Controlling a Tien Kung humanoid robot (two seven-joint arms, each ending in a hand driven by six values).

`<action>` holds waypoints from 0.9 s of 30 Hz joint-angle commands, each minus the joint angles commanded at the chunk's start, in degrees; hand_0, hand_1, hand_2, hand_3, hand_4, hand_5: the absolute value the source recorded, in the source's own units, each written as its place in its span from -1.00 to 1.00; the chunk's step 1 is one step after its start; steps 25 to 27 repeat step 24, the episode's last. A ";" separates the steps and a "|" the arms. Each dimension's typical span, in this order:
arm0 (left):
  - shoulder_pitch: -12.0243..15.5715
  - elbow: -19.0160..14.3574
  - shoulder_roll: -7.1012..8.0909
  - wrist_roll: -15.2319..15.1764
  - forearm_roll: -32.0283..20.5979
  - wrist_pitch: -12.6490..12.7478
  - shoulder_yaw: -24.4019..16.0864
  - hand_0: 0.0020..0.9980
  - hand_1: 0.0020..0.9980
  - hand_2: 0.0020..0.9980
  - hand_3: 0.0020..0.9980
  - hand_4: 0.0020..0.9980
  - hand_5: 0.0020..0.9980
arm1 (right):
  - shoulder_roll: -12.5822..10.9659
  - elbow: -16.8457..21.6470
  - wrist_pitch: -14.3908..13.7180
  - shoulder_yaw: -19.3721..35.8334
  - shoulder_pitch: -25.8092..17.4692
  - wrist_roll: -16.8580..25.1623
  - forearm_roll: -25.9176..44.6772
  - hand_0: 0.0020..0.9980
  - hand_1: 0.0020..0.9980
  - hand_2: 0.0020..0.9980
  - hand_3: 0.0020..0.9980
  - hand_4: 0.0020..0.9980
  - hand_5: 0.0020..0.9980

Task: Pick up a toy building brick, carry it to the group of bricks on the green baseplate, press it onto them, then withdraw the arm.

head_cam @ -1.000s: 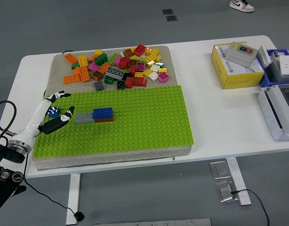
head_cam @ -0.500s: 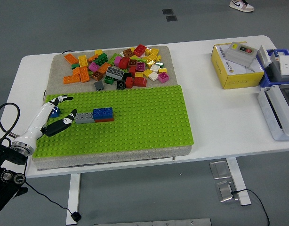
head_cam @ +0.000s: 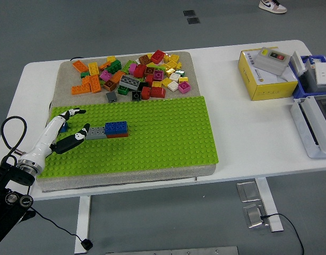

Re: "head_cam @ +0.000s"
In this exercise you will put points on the dark floor outlet plate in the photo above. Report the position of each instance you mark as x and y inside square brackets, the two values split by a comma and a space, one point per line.
[189, 13]
[193, 21]

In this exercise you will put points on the metal floor strip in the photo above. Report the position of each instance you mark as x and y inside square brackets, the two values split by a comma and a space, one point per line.
[179, 251]

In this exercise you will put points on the grey-brown mat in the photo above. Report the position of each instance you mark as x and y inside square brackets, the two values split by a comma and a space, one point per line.
[125, 177]

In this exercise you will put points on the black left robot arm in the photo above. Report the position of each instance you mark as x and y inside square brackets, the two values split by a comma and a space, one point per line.
[9, 212]

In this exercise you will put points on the silver floor outlet cover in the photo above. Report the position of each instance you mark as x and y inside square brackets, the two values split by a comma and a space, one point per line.
[254, 216]
[248, 191]

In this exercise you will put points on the white table leg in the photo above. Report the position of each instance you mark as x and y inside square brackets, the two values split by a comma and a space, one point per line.
[83, 217]
[272, 212]

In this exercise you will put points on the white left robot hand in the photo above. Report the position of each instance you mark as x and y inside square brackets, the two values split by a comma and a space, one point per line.
[46, 138]

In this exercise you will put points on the orange toy brick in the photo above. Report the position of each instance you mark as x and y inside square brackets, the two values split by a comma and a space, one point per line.
[94, 83]
[80, 89]
[80, 66]
[115, 77]
[86, 80]
[105, 65]

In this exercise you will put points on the white wall socket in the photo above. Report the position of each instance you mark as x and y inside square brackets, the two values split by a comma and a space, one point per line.
[325, 75]

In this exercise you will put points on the yellow toy brick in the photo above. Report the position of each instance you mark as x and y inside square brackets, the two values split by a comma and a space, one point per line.
[183, 79]
[179, 65]
[166, 58]
[166, 82]
[111, 58]
[171, 64]
[157, 84]
[93, 68]
[175, 57]
[169, 71]

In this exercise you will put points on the lime green toy brick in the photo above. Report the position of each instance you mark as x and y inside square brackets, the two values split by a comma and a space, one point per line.
[155, 65]
[128, 64]

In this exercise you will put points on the white pink sneaker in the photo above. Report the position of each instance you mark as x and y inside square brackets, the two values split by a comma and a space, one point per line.
[272, 5]

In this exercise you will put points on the magenta toy brick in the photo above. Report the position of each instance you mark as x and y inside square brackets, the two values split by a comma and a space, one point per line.
[106, 75]
[132, 68]
[184, 87]
[158, 75]

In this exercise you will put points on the dark grey toy brick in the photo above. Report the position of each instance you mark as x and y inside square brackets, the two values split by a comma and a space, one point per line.
[111, 97]

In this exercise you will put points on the dark brown toy brick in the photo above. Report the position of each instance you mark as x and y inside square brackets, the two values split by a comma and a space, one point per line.
[149, 70]

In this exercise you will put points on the dark green toy brick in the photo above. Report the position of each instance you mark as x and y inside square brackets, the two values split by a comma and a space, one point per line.
[180, 72]
[123, 90]
[84, 74]
[113, 67]

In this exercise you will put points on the white toy brick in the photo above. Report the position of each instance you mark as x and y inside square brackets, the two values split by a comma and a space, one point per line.
[175, 77]
[172, 85]

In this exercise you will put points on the white grey plastic part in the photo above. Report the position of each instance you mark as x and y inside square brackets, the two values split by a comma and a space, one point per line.
[297, 62]

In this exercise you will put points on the blue plastic bin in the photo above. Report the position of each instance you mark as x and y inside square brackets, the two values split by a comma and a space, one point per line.
[299, 91]

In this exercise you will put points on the white enclosure with window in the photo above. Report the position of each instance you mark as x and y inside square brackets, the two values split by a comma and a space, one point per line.
[301, 125]

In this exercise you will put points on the long red toy brick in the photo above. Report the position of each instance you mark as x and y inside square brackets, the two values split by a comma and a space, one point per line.
[118, 135]

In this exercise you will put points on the black toy brick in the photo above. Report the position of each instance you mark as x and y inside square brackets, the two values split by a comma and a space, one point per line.
[136, 95]
[143, 85]

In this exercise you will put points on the grey push-button switch box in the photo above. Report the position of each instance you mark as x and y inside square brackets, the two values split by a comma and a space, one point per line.
[269, 65]

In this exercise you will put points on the green studded baseplate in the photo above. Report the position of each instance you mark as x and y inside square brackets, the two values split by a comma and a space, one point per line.
[165, 138]

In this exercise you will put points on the yellow cardboard box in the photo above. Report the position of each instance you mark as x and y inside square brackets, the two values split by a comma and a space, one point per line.
[274, 90]

